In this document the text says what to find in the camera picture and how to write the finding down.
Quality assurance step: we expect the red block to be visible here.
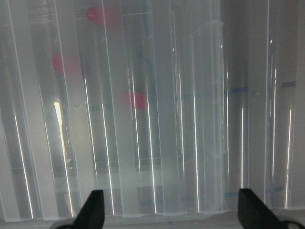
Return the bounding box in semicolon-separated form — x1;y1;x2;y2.
51;52;85;79
122;92;147;110

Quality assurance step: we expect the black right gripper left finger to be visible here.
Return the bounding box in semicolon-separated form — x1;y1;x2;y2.
71;190;105;229

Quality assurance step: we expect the red block upper middle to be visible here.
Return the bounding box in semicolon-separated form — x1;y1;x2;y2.
51;52;85;79

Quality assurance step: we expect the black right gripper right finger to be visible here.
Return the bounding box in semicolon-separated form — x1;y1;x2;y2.
238;188;282;229

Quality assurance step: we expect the red block front edge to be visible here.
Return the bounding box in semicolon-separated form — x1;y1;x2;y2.
87;6;119;26

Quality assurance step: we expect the red block centre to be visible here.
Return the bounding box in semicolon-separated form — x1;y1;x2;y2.
122;92;147;110

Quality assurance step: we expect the clear plastic box lid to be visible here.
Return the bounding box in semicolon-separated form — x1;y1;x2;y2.
0;0;225;223

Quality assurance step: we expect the clear plastic storage box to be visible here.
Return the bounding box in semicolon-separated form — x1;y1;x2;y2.
0;0;305;215

